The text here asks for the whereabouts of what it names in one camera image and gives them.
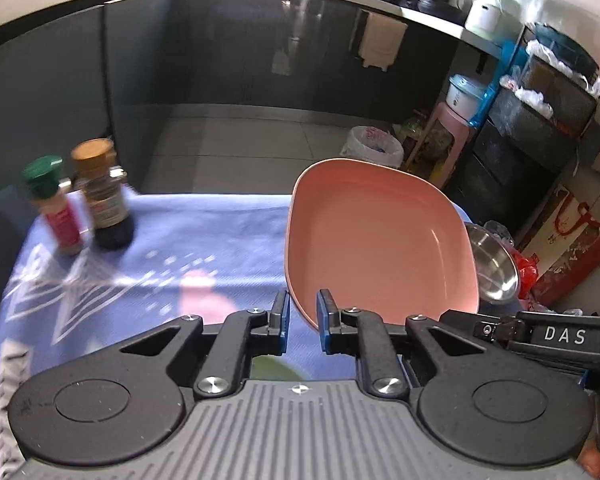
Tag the white pot with blue lid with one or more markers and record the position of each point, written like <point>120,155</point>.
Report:
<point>464,97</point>

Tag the black pan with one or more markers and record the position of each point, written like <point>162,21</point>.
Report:
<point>567,45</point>

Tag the white hanging bin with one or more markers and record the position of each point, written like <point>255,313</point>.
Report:
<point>382,40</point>

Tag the pink square plate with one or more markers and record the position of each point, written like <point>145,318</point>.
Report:
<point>375,240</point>

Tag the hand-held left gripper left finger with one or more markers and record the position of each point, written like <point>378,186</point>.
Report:
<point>285,327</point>

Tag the red plastic bag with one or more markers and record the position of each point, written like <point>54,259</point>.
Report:
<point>527,272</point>

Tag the green cap spice bottle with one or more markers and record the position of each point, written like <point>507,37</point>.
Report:
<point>60,210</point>

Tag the trash bin with bag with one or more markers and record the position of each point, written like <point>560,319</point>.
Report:
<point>372,145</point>

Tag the blue plastic bag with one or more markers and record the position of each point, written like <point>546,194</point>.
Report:
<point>490,95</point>

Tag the pink plastic stool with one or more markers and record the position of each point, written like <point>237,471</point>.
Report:
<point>442,135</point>

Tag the dark soy sauce bottle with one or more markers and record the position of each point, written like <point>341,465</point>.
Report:
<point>105,200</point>

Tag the white plastic bag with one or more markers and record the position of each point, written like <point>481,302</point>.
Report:
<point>565,65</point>
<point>530,97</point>

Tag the brown and red paper bag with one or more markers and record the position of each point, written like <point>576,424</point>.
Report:
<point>570,245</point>

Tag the blue printed tablecloth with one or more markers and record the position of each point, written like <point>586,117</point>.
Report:
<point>180,260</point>

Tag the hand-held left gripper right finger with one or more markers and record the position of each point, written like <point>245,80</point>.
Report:
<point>322,320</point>

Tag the stainless steel bowl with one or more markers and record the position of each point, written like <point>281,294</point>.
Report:
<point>495,265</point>

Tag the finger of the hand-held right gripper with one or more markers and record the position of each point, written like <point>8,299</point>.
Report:
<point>490,331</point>

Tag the black storage rack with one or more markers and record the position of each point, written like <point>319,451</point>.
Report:
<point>520,160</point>

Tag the clear plastic bag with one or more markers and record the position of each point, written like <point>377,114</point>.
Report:
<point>497,232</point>

